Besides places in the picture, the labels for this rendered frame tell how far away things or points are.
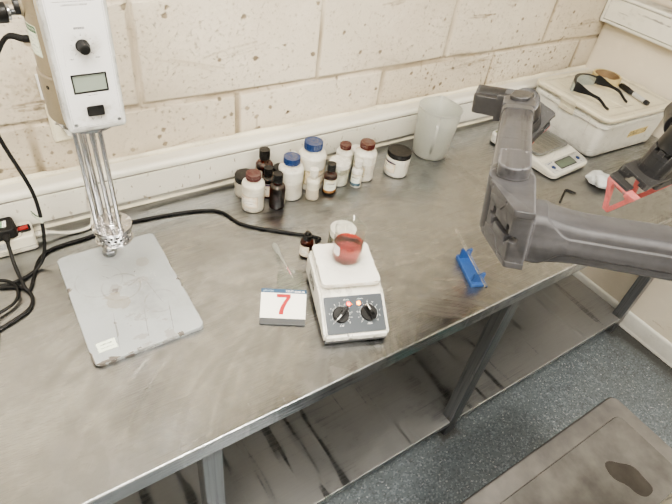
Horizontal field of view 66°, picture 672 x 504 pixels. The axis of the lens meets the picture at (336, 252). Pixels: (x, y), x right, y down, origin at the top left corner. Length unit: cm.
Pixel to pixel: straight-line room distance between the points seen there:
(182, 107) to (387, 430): 111
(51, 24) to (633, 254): 71
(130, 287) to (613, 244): 85
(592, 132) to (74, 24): 151
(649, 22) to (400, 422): 155
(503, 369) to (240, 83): 131
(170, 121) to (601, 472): 134
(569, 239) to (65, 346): 84
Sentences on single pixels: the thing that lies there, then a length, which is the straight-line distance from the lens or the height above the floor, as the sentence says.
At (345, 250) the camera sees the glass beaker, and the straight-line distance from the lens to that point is 100.
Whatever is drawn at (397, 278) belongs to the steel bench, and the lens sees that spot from 116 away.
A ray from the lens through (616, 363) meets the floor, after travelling 235.
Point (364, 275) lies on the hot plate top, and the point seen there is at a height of 84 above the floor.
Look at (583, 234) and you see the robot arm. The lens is 63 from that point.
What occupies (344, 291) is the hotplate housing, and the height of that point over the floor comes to 82.
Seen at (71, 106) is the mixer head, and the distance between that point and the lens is 79.
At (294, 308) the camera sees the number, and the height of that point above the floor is 77.
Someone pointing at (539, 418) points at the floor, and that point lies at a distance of 202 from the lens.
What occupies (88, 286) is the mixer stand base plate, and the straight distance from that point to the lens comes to 113.
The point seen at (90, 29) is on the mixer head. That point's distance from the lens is 76.
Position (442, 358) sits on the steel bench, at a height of 8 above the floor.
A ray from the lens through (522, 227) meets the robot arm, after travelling 62.
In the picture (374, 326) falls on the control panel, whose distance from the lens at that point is 101.
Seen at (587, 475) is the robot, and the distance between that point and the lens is 152.
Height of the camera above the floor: 155
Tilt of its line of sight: 42 degrees down
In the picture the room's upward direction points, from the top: 9 degrees clockwise
